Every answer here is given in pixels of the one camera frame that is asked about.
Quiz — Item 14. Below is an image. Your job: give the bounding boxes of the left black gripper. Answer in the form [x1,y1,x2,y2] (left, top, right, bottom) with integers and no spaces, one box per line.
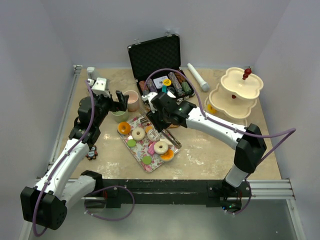
[88,86,129,127]

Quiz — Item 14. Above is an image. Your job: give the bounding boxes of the chocolate layered cake slice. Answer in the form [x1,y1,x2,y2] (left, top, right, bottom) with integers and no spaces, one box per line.
[139,117,150,126]

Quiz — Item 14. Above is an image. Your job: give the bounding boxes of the green ceramic cup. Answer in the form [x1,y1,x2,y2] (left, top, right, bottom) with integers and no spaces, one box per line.
[111,110,129,123]

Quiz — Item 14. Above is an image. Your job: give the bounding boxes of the metal tongs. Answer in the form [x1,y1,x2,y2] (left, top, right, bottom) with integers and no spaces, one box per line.
[138,107,182,150]

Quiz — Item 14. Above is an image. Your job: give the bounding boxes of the orange glazed donut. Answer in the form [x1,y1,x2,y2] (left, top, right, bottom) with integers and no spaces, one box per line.
[117,121,131,135]

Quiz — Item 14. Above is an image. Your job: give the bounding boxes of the orange yellow small donut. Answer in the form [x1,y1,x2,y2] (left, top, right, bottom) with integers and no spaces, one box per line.
[206,104,217,115]

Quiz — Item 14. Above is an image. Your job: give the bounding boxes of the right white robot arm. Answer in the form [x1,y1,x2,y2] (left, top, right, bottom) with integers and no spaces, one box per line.
[142,92,267,197]

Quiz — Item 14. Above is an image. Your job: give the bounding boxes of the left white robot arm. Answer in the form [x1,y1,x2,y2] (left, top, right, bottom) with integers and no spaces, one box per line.
[20,90,129,230]

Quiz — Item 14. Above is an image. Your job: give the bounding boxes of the pink ceramic cup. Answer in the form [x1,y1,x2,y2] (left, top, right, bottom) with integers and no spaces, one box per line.
[123,90,140,112]

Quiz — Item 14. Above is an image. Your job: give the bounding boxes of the orange round biscuit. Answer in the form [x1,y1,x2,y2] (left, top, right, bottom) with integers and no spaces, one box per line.
[145,125,153,133]

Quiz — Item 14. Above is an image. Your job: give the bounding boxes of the chocolate drizzled white donut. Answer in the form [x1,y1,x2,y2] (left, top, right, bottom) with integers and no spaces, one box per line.
[147,128,162,142]

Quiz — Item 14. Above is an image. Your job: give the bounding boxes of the white wafer bar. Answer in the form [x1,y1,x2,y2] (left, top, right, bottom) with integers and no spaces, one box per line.
[161,138,173,146]

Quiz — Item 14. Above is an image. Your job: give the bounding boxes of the white glazed donut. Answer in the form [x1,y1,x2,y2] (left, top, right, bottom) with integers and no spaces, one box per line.
[153,140,169,155]
[131,127,146,141]

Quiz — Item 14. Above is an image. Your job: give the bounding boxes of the floral serving tray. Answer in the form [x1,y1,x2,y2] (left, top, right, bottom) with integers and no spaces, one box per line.
[117,115,180,173]

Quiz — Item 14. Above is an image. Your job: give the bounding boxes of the pink wafer sweet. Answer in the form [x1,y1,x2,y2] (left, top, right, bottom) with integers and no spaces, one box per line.
[147,141,156,156]

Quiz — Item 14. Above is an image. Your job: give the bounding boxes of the green macaron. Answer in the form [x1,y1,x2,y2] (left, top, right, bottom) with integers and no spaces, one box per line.
[142,155,152,165]
[127,139,137,148]

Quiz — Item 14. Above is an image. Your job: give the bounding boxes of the white clamp device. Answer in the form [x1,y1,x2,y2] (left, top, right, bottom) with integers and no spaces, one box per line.
[86,67,96,80]

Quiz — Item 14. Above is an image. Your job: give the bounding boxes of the black poker chip case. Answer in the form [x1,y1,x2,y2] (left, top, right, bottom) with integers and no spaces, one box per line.
[127,33,195,102]

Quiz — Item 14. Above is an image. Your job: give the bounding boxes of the owl figurine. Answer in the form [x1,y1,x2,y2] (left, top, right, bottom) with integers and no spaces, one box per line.
[86,146,98,161]

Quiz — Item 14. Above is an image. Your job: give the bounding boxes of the cream three-tier cake stand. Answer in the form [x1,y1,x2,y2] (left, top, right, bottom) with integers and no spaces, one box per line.
[203,67,264,126]

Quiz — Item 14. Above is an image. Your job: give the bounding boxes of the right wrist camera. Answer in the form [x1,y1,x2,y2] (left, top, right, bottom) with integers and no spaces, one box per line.
[141,92,158,102]

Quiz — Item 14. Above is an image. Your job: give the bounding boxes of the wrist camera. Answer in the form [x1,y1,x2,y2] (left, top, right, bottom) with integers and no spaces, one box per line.
[87,77,111,97]
[141,92,158,102]

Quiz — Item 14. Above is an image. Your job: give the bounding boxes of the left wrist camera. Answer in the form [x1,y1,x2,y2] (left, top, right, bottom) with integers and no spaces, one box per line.
[87,77,111,97]

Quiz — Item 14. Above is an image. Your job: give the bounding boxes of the black base frame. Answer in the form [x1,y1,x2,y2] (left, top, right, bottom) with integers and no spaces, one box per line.
[86,179,252,210]

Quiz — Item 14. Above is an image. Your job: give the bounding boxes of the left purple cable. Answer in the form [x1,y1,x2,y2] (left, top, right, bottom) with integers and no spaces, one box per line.
[32,79,96,237]

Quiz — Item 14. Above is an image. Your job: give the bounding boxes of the purple cable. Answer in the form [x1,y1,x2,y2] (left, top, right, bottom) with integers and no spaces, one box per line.
[142,68,297,216]
[32,79,96,237]

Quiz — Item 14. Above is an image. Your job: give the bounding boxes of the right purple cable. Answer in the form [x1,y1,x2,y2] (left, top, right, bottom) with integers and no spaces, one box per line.
[142,68,297,216]

